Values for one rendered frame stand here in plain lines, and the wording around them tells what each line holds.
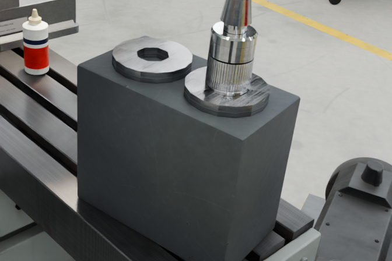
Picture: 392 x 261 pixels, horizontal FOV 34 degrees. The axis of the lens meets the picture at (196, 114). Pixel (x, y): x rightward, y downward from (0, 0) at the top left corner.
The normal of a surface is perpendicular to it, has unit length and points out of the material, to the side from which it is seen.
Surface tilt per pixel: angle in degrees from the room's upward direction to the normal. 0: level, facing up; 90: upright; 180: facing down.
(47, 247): 90
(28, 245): 90
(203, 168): 90
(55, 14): 90
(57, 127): 0
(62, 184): 0
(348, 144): 0
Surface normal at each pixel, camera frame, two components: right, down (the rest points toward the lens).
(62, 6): 0.67, 0.43
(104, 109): -0.58, 0.37
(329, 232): 0.09, -0.85
